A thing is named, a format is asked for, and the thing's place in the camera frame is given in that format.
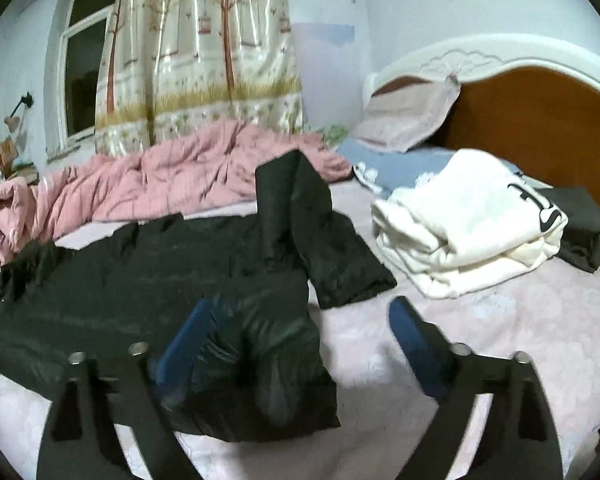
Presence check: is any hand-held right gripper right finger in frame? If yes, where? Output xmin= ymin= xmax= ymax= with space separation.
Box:
xmin=388 ymin=296 xmax=563 ymax=480

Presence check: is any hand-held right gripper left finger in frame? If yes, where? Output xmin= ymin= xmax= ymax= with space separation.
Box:
xmin=36 ymin=297 xmax=231 ymax=480

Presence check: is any black puffer jacket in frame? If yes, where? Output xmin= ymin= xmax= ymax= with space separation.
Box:
xmin=0 ymin=149 xmax=398 ymax=443

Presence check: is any folded white sweatshirt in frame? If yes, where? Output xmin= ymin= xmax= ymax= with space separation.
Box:
xmin=371 ymin=149 xmax=570 ymax=301

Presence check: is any blue floral pillow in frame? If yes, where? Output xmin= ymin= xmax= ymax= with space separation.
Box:
xmin=336 ymin=139 xmax=526 ymax=196

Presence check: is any pink checked quilt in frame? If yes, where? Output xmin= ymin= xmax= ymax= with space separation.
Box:
xmin=0 ymin=121 xmax=353 ymax=283

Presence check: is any folded dark garment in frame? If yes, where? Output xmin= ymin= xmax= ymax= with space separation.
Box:
xmin=540 ymin=186 xmax=600 ymax=275

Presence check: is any green floral cloth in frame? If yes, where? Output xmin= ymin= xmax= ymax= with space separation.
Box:
xmin=315 ymin=125 xmax=352 ymax=149

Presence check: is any pale pink pillow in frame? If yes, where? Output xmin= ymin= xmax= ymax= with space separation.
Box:
xmin=350 ymin=74 xmax=462 ymax=153

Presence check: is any white and brown bed headboard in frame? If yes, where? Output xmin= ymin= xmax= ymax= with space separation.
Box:
xmin=362 ymin=34 xmax=600 ymax=216

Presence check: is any pile of desk clutter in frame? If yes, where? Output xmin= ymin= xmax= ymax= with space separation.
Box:
xmin=0 ymin=135 xmax=41 ymax=191

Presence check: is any tree print curtain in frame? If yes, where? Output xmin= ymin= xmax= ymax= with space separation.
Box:
xmin=94 ymin=0 xmax=305 ymax=157

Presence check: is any white framed window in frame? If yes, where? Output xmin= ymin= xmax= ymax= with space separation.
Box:
xmin=47 ymin=0 xmax=128 ymax=153

